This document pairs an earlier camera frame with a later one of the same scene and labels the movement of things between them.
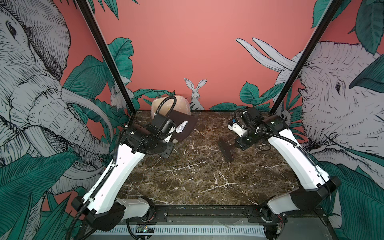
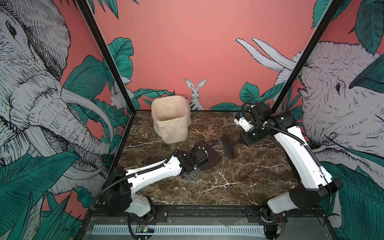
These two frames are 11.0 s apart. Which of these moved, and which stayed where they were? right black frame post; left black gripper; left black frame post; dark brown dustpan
Moved: dark brown dustpan; left black gripper
Stayed: left black frame post; right black frame post
